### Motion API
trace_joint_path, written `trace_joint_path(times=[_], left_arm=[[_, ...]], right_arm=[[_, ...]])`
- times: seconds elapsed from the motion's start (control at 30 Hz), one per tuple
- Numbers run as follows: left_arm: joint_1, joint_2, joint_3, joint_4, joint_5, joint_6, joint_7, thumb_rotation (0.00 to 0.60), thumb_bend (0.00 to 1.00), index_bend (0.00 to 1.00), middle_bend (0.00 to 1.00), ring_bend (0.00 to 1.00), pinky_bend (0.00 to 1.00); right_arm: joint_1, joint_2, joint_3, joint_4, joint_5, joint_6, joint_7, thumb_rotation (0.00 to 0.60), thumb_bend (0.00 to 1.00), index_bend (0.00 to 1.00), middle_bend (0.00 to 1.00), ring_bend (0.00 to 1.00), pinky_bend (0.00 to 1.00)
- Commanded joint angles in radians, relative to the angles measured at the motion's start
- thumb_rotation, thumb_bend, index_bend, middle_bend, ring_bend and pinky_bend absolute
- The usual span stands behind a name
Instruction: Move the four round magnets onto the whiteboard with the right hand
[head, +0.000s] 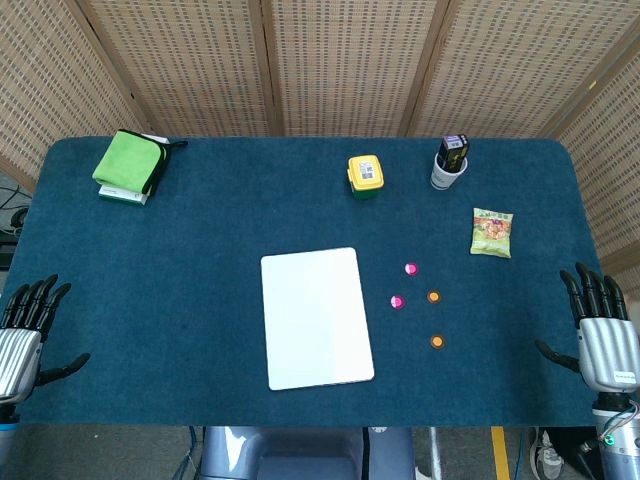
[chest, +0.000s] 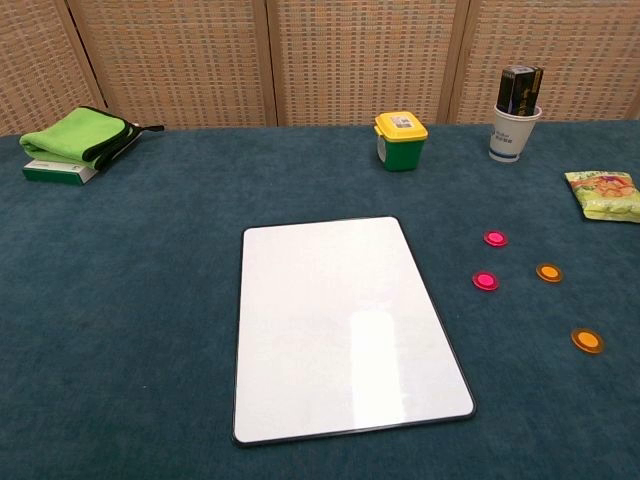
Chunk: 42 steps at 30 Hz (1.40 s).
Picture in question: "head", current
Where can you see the black box with gold print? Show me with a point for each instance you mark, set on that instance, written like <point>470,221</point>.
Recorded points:
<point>454,150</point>

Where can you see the grey sneaker shoe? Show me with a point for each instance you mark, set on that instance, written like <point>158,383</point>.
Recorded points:
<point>547,457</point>

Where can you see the grey robot torso base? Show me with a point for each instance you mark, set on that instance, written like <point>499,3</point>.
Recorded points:
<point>300,455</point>

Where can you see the green container yellow lid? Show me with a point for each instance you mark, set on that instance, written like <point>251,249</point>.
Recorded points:
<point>366,175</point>

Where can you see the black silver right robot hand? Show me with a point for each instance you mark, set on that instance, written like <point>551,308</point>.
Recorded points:
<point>607,350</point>

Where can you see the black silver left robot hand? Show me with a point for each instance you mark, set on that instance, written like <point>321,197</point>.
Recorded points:
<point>17,345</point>

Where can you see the orange round magnet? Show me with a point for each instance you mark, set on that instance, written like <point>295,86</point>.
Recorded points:
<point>433,296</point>
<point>436,341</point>

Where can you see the green snack bag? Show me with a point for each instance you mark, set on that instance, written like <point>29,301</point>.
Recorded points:
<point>492,232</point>

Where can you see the bamboo folding screen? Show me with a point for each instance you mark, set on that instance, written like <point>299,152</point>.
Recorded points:
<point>350,60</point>

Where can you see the green folded cloth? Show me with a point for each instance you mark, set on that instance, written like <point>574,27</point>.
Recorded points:
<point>127,160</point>

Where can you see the red round magnet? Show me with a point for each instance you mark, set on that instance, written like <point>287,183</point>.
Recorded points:
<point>398,302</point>
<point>411,268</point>

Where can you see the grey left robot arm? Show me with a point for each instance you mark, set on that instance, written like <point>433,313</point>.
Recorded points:
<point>6,430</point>

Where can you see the white paper cup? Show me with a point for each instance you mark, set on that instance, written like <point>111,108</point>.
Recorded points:
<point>442,179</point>

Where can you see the green white flat box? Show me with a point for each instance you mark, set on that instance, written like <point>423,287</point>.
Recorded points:
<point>120,196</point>

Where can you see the white magnetic board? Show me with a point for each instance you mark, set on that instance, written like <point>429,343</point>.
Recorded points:
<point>316,320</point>

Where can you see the blue felt table cover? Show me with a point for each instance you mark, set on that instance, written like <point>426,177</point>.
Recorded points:
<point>200,280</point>

